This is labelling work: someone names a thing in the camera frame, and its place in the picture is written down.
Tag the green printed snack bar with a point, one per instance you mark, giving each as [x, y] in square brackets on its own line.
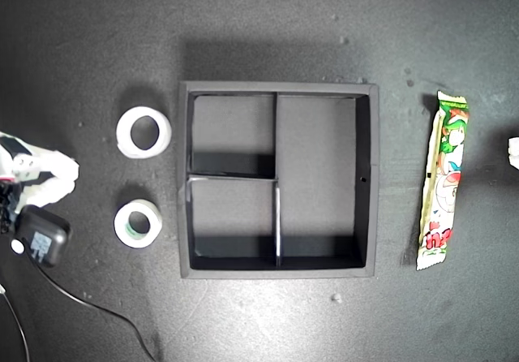
[444, 175]

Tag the black tray with wells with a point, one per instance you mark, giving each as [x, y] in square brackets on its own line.
[316, 175]

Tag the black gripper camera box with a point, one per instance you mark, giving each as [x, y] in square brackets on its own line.
[42, 236]

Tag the small white tape roll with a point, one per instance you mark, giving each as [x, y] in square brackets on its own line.
[121, 224]

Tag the large white tape roll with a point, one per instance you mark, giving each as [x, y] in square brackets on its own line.
[123, 132]

